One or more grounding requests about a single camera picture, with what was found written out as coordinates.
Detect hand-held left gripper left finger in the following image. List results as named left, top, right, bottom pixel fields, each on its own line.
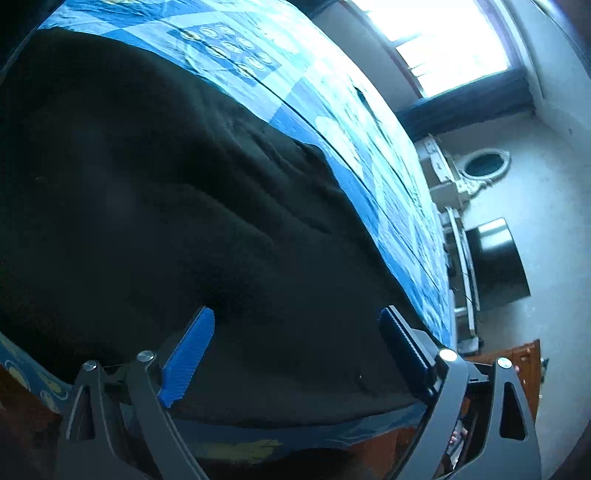
left=55, top=307, right=216, bottom=480

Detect blue patterned bed sheet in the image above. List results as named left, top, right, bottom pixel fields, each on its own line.
left=0, top=0, right=459, bottom=464

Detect black pants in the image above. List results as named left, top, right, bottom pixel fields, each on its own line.
left=0, top=32, right=445, bottom=430

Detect brown wooden cabinet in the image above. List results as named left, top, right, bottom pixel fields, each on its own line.
left=462, top=339, right=543, bottom=418

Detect bright window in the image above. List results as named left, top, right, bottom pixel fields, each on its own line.
left=348, top=0, right=525, bottom=99

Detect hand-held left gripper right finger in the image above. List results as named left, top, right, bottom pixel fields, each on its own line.
left=379, top=305, right=543, bottom=480

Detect black flat screen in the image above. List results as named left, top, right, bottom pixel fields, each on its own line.
left=465, top=218, right=532, bottom=311

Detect white chair frame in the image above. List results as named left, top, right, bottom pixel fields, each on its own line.
left=438, top=207, right=482, bottom=340

